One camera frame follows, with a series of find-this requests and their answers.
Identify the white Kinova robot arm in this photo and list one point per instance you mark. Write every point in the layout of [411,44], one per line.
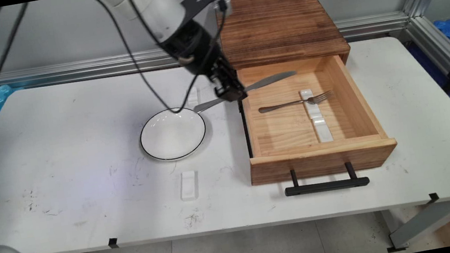
[153,7]

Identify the slanted aluminium frame rail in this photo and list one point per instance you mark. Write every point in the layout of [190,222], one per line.
[446,53]

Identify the small grey wrist camera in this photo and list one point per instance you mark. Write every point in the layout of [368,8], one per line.
[221,4]

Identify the silver metal fork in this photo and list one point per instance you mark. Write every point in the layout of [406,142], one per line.
[284,105]

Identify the grey metal table leg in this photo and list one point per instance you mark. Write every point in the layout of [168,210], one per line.
[426,221]

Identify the white ceramic cutlery rest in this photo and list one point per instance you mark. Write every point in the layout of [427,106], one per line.
[310,109]
[191,95]
[322,129]
[188,185]

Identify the white plate with black rim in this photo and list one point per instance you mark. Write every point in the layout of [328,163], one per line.
[172,134]

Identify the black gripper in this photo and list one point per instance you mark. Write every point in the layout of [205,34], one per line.
[193,46]

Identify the light wooden drawer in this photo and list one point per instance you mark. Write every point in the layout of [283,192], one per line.
[284,135]

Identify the silver metal table knife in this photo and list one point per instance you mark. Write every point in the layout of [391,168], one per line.
[271,79]

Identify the small black table clip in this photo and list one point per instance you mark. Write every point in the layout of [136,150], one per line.
[112,243]
[434,197]

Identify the long aluminium wall rail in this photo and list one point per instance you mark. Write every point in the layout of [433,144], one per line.
[65,72]

